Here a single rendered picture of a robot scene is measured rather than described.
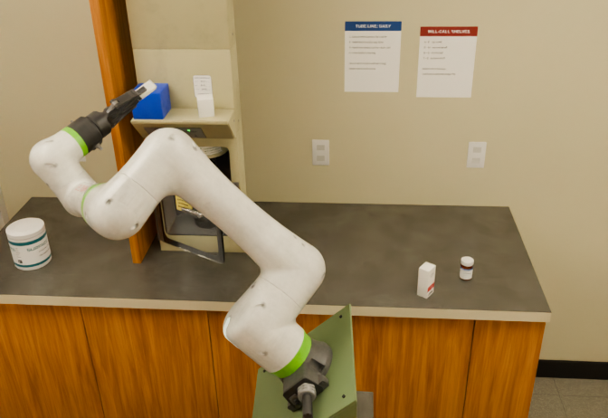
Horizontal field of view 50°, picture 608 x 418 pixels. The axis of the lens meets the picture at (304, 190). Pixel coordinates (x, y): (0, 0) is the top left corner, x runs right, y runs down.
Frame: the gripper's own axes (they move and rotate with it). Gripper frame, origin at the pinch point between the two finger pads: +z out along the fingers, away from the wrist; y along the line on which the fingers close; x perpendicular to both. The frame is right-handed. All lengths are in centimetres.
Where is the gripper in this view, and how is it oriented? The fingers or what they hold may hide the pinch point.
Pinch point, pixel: (145, 90)
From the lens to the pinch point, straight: 201.1
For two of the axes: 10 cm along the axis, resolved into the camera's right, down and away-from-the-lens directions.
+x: -7.3, -6.8, 0.3
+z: 5.9, -6.1, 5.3
